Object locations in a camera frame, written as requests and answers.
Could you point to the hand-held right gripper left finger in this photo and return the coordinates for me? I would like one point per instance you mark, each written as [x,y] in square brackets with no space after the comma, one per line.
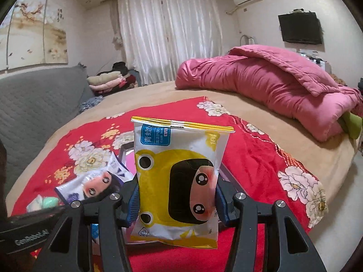
[132,206]

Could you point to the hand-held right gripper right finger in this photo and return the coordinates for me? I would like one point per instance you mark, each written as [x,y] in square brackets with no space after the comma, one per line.
[222,206]

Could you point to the small green tissue pack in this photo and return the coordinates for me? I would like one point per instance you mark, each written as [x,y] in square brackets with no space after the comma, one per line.
[34,205]

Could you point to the shallow box with pink print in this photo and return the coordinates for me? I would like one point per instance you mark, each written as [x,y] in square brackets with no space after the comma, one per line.
[127,150]

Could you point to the white plastic wrapper packet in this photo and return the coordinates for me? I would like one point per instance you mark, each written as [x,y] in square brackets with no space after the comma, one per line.
[181,147]

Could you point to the mint makeup sponge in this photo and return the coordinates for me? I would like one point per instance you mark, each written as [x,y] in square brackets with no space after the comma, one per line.
[50,202]

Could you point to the cartoon girl mask packet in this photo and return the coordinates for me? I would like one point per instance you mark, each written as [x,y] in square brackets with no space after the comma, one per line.
[93,187]

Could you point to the red floral blanket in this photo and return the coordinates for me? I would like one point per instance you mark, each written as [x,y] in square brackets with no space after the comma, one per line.
[249,158]

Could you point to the beige bed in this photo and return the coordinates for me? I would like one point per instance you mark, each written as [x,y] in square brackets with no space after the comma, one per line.
[241,110]

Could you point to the blue patterned cloth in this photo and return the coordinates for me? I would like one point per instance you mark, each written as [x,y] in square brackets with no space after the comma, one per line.
[90,103]

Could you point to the pink folded blanket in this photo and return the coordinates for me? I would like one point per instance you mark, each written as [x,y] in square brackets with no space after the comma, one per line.
[109,85]

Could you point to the dark red folded cloth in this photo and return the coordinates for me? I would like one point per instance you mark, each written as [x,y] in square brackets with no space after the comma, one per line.
[131,80]

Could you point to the grey quilted headboard cover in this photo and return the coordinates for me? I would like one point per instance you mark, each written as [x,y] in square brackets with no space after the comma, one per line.
[34,104]

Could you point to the cream folded blanket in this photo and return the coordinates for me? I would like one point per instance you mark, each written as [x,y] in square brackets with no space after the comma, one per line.
[103,78]

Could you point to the pink quilt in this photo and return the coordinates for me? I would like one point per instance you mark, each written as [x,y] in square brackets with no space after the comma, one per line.
[269,82]

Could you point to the black clothing pile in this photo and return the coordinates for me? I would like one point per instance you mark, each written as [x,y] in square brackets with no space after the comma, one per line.
[119,66]

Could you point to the green cloth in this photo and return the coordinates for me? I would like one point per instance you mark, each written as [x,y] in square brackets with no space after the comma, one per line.
[351,126]

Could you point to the cluttered television stand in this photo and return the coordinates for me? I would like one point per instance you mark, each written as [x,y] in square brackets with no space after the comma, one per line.
[312,59]

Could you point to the white curtain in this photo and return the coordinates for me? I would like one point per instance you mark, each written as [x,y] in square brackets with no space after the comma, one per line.
[170,34]

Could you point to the metal chair frame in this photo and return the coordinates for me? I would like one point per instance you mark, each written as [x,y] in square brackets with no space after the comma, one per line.
[247,40]

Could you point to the floral wall painting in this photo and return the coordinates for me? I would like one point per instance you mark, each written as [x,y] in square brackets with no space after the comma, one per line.
[31,39]

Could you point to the black wall television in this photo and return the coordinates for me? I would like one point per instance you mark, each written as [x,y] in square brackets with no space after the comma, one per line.
[300,28]

